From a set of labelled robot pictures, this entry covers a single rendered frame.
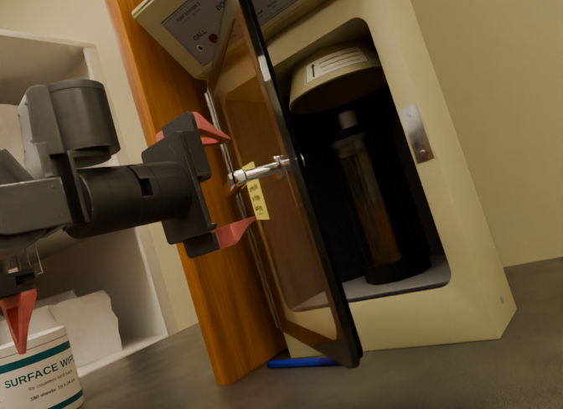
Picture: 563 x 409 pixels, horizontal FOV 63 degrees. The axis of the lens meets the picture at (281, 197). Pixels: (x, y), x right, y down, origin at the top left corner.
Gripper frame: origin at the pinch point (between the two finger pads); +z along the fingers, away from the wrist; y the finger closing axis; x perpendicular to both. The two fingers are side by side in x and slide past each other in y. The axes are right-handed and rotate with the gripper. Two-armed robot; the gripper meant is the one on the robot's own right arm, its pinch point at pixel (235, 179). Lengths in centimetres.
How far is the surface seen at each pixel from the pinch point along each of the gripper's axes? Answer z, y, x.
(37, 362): -5, -15, 53
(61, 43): 46, 77, 98
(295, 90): 19.0, 12.1, 0.1
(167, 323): 55, -24, 99
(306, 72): 18.8, 13.7, -2.8
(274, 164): -1.4, -0.6, -7.2
